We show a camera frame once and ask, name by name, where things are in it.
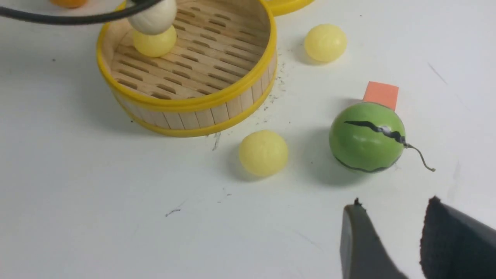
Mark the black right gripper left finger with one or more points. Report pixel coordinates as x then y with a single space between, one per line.
362 253

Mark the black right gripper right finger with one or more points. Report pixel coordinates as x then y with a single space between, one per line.
456 246

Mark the yellow bun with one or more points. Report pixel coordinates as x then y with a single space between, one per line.
263 153
325 43
155 46

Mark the white cream bun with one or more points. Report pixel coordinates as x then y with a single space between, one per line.
155 20

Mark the yellow-rimmed bamboo steamer tray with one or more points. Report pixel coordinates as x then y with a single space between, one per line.
220 71

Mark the yellow-rimmed woven steamer lid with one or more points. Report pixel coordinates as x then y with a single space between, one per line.
283 7

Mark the green toy watermelon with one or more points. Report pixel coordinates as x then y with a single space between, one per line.
369 137

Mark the orange foam block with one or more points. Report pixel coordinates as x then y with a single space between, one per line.
381 93

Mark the orange toy tangerine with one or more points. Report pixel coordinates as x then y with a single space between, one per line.
69 4

